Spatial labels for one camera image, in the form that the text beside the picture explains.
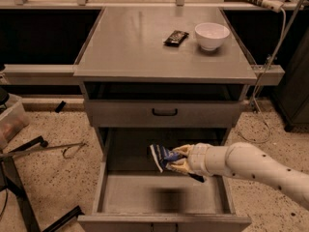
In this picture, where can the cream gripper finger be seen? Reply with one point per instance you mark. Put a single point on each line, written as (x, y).
(182, 168)
(183, 151)

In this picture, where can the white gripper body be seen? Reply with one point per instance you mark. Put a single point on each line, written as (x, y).
(199, 159)

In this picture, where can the blue chip bag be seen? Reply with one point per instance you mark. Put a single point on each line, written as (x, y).
(164, 157)

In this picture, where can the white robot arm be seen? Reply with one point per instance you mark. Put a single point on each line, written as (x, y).
(243, 161)

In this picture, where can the open lower drawer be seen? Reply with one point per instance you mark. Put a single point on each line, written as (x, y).
(134, 196)

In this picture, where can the grey metal drawer cabinet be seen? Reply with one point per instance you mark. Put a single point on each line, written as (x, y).
(126, 59)

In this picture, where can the metal rod with hook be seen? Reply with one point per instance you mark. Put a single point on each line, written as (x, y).
(40, 149)

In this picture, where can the white ceramic bowl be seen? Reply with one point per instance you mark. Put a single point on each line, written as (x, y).
(211, 36)

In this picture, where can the small black block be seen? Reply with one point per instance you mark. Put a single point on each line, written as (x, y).
(60, 106)

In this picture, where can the clear plastic storage bin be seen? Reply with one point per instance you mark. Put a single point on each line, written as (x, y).
(12, 120)

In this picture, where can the closed drawer with black handle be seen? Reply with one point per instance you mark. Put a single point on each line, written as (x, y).
(162, 114)

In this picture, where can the black stand frame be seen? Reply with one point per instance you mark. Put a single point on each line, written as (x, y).
(10, 181)

